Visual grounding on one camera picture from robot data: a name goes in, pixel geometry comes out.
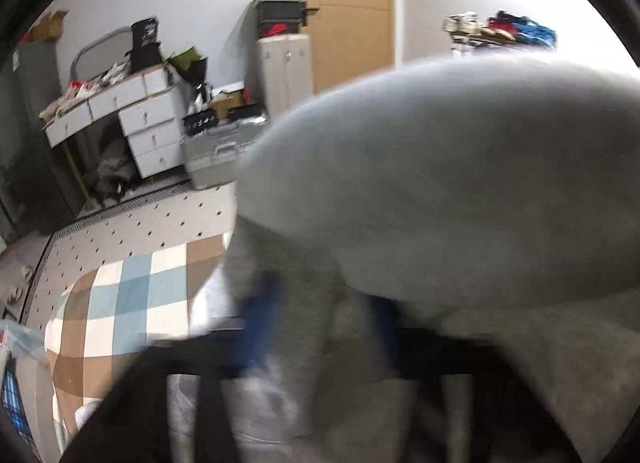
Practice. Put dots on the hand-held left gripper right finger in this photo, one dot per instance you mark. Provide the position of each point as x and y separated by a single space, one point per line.
385 333

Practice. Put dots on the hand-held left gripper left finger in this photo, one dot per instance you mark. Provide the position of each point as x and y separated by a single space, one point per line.
257 323

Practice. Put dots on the light grey sweatshirt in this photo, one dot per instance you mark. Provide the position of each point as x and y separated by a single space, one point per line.
440 183

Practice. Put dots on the checkered blanket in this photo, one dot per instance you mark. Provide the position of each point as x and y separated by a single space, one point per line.
130 293

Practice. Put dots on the silver suitcase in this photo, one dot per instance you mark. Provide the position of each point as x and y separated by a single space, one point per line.
220 153

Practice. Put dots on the black crate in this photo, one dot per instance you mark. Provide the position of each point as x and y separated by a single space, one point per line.
200 122

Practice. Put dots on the dark bag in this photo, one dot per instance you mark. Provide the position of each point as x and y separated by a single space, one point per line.
117 163

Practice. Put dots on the brown box with items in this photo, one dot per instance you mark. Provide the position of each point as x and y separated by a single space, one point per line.
232 103

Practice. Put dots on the white drawer desk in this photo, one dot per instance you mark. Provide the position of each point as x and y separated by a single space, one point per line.
145 118

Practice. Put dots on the clear plastic bag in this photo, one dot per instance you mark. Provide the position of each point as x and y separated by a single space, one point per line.
20 340

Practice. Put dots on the beige slippers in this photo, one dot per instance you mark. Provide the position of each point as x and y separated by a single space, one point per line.
17 285

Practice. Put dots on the green black bag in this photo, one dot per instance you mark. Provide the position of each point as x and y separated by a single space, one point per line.
190 63

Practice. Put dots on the black red shoe box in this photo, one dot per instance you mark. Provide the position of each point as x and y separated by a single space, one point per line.
280 29

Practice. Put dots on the black round box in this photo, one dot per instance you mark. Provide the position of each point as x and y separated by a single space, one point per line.
145 43

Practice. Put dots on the wooden door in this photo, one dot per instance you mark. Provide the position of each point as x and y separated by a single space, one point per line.
350 18

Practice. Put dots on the shoe rack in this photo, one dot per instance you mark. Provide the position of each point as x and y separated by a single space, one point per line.
500 35

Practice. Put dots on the grey arched frame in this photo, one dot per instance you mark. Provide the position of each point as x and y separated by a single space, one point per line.
100 50

